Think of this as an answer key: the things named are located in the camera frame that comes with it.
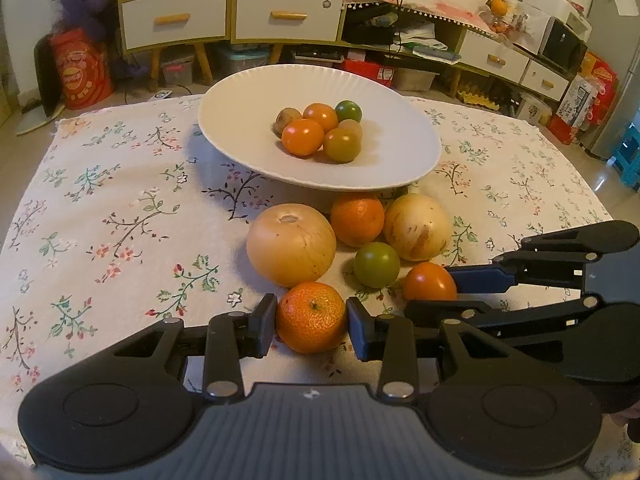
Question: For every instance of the orange on fruit stand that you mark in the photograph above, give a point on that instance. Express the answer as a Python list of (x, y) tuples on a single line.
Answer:
[(498, 7)]

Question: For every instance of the white drawer cabinet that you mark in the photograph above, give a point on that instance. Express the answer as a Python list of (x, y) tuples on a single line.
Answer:
[(280, 23), (152, 26)]

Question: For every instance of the small green tomato plate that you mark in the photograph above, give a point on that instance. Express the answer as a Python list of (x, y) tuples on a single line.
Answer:
[(348, 110)]

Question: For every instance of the floral white tablecloth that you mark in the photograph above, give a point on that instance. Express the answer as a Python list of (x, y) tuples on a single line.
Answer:
[(133, 217)]

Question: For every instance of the brown kiwi fruit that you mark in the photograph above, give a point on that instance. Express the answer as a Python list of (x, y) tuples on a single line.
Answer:
[(285, 116)]

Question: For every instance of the pale streaked melon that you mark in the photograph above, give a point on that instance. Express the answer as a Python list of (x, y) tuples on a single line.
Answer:
[(417, 227)]

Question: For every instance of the red-orange tomato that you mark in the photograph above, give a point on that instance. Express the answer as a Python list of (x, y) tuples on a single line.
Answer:
[(429, 282)]

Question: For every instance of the red box under shelf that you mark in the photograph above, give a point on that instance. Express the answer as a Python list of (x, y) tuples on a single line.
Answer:
[(371, 70)]

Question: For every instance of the grey refrigerator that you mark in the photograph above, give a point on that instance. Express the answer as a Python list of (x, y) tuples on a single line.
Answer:
[(615, 39)]

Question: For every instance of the orange mandarin with stem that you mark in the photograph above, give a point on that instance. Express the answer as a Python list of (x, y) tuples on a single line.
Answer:
[(311, 318)]

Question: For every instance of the low tv shelf unit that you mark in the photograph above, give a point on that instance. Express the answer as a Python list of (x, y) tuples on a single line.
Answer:
[(458, 47)]

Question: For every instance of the blue plastic stool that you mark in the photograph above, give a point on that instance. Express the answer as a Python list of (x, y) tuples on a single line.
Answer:
[(625, 153)]

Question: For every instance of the large pale round melon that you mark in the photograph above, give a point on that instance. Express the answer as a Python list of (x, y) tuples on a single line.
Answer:
[(289, 244)]

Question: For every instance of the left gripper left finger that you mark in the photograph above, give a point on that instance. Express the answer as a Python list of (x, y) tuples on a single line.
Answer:
[(222, 343)]

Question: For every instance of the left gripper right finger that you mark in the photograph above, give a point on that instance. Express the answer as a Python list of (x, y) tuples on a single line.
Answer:
[(398, 344)]

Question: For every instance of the orange tomato front plate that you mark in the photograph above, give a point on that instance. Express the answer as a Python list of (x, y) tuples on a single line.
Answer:
[(302, 137)]

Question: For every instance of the white fluted plate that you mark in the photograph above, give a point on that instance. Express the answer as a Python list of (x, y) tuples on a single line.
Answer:
[(399, 144)]

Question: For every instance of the right white drawer cabinet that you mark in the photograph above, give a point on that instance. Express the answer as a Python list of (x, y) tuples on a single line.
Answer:
[(280, 23)]

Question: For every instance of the red orange printed bag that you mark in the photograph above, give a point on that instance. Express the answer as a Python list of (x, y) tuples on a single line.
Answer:
[(82, 67)]

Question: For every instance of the left white drawer cabinet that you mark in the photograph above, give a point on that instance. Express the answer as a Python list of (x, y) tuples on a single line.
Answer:
[(152, 26)]

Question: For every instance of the orange tomato back plate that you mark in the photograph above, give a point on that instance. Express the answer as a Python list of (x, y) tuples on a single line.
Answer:
[(322, 114)]

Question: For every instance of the purple plush toy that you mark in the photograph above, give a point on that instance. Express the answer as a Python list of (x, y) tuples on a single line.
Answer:
[(96, 18)]

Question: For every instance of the orange tomato plate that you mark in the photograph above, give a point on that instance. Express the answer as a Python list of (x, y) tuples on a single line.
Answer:
[(322, 114), (302, 137)]

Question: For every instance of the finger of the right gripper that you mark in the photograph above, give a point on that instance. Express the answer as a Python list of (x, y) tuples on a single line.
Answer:
[(500, 317), (480, 277)]

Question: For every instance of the olive green tomato plate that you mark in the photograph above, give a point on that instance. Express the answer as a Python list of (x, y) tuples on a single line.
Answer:
[(342, 145)]

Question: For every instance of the small tan fruit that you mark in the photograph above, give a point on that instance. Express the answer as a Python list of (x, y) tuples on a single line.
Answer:
[(352, 126)]

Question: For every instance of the green tomato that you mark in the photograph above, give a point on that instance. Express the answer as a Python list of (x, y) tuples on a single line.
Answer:
[(376, 265)]

